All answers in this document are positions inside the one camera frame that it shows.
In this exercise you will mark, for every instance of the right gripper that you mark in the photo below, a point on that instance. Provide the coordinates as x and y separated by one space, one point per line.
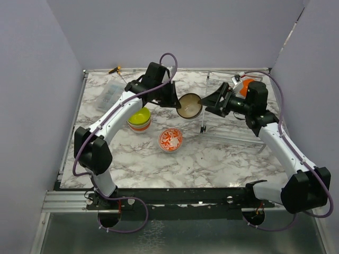
213 101

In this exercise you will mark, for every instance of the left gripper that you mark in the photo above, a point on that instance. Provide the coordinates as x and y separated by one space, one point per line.
172 101

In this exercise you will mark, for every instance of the beige bowl dark outside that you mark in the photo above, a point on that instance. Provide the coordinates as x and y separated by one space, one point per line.
190 106

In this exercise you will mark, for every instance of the white bowl orange outside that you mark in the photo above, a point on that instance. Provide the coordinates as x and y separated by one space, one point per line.
241 88

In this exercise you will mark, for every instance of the orange floral pattern bowl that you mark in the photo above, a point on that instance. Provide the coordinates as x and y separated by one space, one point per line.
170 140

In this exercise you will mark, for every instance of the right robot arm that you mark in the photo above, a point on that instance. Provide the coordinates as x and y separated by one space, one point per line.
308 185

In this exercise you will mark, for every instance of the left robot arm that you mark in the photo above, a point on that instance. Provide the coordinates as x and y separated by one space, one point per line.
91 145

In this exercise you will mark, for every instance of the lime green bowl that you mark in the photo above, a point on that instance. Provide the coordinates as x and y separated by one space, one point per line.
140 117

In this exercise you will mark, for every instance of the white orange striped bowl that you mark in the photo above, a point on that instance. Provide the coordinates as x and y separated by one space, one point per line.
141 128

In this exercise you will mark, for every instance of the clear plastic parts box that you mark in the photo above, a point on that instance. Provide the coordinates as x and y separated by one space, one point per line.
110 95

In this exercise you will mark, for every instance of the white wire dish rack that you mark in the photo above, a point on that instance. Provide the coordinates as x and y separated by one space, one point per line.
232 128

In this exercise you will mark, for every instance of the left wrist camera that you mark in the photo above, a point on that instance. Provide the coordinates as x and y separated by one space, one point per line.
169 72

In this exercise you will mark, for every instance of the yellow black T-handle key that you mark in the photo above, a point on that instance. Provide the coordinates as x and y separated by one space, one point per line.
117 70

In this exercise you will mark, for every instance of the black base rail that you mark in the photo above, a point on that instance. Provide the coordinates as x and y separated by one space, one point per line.
169 204

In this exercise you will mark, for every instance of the aluminium frame rail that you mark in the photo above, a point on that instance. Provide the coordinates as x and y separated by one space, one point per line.
64 202

